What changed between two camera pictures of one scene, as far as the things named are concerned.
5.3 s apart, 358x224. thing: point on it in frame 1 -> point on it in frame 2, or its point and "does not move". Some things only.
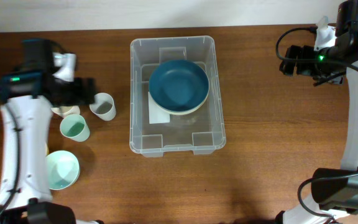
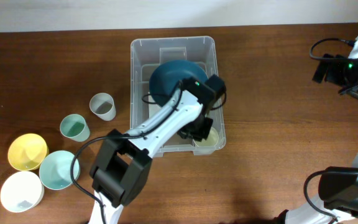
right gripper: x=304 y=52 -> x=333 y=74
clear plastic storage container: x=202 y=132 does not move
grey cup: x=104 y=106 does not move
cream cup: x=66 y=111 -> x=211 y=140
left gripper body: x=74 y=93 -> x=200 y=129
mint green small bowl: x=63 y=170 does not move
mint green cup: x=75 y=127 does not move
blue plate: x=179 y=85 does not move
